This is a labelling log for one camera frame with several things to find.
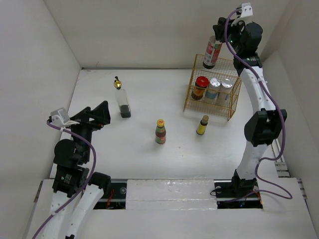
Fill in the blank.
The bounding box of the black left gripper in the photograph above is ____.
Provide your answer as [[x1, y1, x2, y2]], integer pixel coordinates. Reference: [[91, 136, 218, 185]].
[[65, 100, 110, 161]]

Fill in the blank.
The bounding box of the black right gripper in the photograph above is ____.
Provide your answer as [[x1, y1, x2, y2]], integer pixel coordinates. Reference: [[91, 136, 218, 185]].
[[213, 16, 245, 53]]

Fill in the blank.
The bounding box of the black cap vinegar bottle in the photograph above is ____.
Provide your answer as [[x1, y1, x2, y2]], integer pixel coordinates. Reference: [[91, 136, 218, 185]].
[[202, 35, 222, 69]]

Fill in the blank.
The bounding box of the clear gold spout oil bottle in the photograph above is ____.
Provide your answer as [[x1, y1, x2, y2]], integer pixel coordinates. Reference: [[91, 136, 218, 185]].
[[114, 76, 131, 119]]

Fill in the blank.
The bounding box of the red lid chili sauce jar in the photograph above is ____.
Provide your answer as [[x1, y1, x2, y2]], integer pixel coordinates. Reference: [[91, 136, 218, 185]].
[[191, 76, 209, 100]]

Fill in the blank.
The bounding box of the silver lid spice shaker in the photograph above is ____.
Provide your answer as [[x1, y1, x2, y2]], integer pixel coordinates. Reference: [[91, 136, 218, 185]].
[[218, 79, 233, 104]]

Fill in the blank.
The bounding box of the yellow cap red sauce bottle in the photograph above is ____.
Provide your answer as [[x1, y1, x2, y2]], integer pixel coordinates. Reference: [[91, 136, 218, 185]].
[[155, 119, 166, 144]]

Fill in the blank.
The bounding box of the silver lid salt shaker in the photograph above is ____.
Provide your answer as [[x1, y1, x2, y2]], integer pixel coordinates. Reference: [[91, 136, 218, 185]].
[[204, 78, 221, 103]]

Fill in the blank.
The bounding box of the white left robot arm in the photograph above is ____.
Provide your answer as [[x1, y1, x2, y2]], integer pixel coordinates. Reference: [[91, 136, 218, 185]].
[[33, 101, 111, 239]]

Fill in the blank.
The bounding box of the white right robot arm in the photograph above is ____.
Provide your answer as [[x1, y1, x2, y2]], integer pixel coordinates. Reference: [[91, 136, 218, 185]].
[[213, 17, 287, 202]]

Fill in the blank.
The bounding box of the small yellow label bottle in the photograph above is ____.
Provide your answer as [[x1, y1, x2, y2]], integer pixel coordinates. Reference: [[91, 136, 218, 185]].
[[196, 115, 209, 135]]

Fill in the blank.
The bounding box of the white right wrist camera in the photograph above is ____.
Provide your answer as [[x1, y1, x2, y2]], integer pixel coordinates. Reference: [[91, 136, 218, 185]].
[[231, 2, 253, 26]]

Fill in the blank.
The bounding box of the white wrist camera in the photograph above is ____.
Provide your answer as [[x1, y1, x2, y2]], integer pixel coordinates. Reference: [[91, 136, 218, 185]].
[[50, 108, 70, 127], [231, 2, 253, 26]]

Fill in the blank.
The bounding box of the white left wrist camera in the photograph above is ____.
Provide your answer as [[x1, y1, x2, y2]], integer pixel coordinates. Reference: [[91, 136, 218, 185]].
[[50, 108, 70, 127]]

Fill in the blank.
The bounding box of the gold wire mesh rack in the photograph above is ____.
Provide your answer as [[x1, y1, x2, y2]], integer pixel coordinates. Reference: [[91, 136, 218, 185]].
[[183, 54, 242, 120]]

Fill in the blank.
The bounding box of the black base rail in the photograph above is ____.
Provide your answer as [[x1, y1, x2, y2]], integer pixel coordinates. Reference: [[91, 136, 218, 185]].
[[94, 179, 260, 211]]

